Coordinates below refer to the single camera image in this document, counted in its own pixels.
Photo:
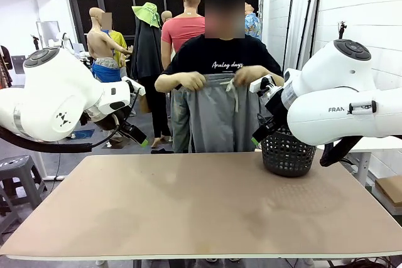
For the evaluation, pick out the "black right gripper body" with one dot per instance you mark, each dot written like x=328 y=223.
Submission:
x=273 y=108

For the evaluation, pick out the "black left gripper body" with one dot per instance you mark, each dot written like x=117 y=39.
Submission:
x=113 y=120

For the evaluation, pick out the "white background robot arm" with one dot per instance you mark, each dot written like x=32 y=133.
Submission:
x=67 y=45

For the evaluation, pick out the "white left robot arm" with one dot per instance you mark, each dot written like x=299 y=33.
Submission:
x=47 y=92

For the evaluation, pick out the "person's right forearm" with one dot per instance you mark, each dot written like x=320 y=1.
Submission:
x=168 y=82

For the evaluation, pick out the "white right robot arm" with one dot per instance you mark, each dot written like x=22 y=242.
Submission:
x=339 y=92

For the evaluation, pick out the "person's left hand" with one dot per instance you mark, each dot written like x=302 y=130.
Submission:
x=249 y=75

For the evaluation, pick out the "person's right hand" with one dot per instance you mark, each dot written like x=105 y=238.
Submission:
x=193 y=81

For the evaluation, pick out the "black plastic laundry basket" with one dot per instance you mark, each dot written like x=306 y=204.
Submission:
x=285 y=161

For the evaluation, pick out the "blue shorts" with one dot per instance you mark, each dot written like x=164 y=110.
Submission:
x=106 y=73

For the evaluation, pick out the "person in black t-shirt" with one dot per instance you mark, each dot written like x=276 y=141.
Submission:
x=220 y=54

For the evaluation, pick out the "yellow shirt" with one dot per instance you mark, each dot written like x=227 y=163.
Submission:
x=119 y=45

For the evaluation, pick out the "black coat on mannequin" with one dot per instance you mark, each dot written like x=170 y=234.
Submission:
x=146 y=51

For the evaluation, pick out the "bare-torso tan mannequin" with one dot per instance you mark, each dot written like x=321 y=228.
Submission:
x=99 y=42

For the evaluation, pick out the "mannequin in floral shirt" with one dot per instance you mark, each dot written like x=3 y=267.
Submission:
x=252 y=24

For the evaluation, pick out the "straight black pole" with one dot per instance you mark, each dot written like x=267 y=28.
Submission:
x=306 y=20

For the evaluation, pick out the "grey plastic stool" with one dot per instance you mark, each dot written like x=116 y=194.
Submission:
x=22 y=170
x=7 y=214

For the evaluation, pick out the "grey framed monitor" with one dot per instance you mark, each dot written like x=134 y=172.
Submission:
x=47 y=34

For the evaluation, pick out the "white side table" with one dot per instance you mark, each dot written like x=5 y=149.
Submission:
x=377 y=147

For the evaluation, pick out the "green sun hat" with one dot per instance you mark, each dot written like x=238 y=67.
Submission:
x=147 y=13

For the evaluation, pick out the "red crop top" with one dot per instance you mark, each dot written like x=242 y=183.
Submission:
x=183 y=31

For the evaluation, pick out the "small tan mannequin head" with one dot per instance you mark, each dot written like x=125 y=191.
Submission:
x=166 y=16

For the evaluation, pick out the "brown cardboard box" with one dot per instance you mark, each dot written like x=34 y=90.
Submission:
x=391 y=189

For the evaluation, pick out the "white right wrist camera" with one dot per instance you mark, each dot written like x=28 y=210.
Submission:
x=259 y=83

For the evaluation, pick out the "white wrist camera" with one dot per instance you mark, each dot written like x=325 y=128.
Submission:
x=135 y=84
x=259 y=83

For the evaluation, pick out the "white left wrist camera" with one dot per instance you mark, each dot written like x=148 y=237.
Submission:
x=135 y=84

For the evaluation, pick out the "curved black wall pipe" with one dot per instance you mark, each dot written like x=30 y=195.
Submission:
x=290 y=13

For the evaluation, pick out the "small black tripod mount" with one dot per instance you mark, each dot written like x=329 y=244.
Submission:
x=342 y=29

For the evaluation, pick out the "black camera tripod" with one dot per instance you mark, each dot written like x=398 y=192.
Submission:
x=36 y=42

